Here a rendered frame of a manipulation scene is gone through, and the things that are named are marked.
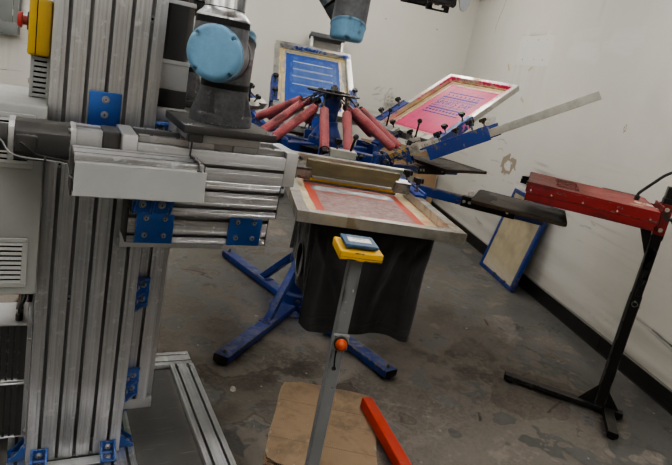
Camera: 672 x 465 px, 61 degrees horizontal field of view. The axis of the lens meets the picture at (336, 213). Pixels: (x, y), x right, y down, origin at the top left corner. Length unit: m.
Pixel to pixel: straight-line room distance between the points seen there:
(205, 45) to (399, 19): 5.53
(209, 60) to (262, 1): 5.25
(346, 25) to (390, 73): 5.43
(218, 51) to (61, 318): 0.85
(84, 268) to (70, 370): 0.30
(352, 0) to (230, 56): 0.28
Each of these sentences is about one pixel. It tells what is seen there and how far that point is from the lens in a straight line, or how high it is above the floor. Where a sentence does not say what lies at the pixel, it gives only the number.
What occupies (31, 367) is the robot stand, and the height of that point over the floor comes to 0.53.
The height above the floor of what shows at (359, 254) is 0.95.
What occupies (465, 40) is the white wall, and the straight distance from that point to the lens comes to 6.94.
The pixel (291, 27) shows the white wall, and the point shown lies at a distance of 6.48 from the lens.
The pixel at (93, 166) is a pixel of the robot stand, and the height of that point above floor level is 1.16.
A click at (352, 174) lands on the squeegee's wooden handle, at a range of 2.41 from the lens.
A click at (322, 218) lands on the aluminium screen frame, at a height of 0.97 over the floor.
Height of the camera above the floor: 1.44
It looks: 14 degrees down
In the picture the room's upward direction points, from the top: 11 degrees clockwise
